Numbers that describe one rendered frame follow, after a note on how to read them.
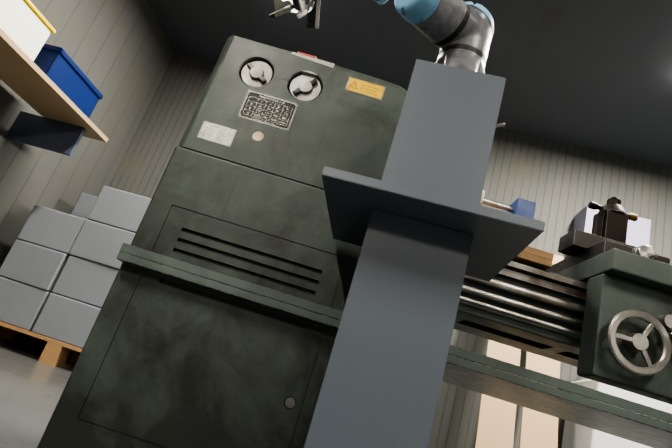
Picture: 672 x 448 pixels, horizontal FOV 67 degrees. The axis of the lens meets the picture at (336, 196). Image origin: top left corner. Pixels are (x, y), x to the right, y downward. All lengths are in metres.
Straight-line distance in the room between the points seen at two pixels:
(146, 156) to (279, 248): 4.11
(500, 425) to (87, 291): 2.95
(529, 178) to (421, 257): 4.12
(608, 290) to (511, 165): 3.64
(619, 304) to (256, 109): 1.10
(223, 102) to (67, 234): 2.76
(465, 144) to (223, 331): 0.72
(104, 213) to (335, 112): 2.80
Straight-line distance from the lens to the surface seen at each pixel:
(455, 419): 4.46
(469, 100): 1.14
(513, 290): 1.50
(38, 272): 4.11
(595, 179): 5.27
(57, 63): 3.59
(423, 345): 0.95
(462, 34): 1.28
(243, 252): 1.32
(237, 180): 1.39
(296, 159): 1.40
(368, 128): 1.45
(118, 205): 4.01
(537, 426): 3.99
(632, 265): 1.51
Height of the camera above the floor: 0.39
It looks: 20 degrees up
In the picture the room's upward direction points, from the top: 18 degrees clockwise
